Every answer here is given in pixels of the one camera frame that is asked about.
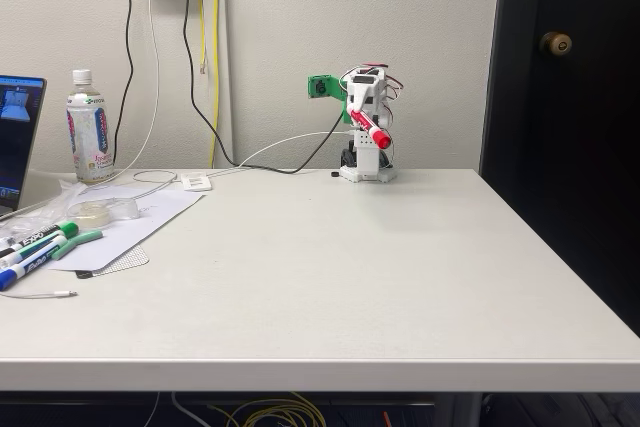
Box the red Expo marker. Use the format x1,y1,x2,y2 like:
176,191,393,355
348,108,393,151

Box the green Expo marker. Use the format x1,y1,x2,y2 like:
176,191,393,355
12,220,80,251

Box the black Expo marker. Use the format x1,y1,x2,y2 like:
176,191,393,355
0,234,69,271

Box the blue Expo marker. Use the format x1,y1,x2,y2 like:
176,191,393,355
0,248,64,292

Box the white adapter hub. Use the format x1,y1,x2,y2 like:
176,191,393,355
179,173,215,192

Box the brass door knob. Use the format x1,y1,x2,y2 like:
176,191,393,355
538,30,574,56

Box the black door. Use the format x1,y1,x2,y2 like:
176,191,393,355
478,0,640,338

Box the white paper sheet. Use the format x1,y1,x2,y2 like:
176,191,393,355
49,189,207,273

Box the clear plastic drink bottle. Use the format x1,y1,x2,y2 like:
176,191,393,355
65,69,115,185

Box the grey mesh pad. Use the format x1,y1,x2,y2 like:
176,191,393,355
92,245,151,277

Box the clear tape dispenser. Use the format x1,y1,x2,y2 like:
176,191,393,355
66,196,142,226

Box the teal plastic tool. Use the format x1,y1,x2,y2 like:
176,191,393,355
51,228,104,262

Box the clear plastic bag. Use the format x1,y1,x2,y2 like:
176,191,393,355
0,177,89,248

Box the grey laptop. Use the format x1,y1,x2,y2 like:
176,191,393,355
0,75,49,222

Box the green printed camera mount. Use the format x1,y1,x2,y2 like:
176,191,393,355
324,74,352,126

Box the red black servo wires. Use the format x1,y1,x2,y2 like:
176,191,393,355
379,62,406,118

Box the green camera circuit board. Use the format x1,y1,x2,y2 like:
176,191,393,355
306,74,331,101

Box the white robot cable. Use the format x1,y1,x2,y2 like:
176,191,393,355
207,130,359,179

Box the black camera cable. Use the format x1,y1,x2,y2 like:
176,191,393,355
180,0,349,176

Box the long yellow cable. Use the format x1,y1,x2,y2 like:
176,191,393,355
208,0,222,169

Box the yellow cable with plug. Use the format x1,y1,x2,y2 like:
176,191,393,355
193,0,209,74

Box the white charger cable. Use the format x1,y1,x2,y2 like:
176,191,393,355
82,0,179,198

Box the yellow cable bundle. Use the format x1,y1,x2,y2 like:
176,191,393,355
207,394,329,427

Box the white lightning cable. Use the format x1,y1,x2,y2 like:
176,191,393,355
0,289,80,300

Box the white hanging cable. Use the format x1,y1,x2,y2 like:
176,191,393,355
169,390,211,427

